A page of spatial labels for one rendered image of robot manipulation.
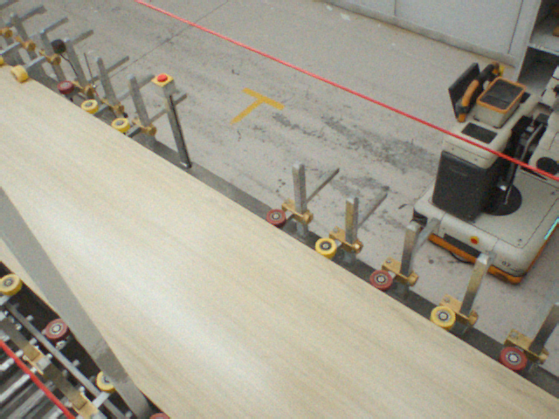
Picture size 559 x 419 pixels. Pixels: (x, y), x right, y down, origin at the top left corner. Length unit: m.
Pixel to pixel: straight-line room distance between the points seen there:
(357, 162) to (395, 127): 0.43
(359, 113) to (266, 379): 2.60
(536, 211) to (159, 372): 2.14
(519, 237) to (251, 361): 1.69
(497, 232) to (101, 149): 2.02
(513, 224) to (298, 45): 2.48
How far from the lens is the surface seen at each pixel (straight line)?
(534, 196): 3.30
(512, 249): 3.03
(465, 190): 2.90
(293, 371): 1.88
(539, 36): 4.08
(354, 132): 3.93
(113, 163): 2.63
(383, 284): 2.03
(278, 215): 2.23
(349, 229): 2.12
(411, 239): 1.94
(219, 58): 4.76
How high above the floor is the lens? 2.61
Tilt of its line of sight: 49 degrees down
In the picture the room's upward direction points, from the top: 7 degrees counter-clockwise
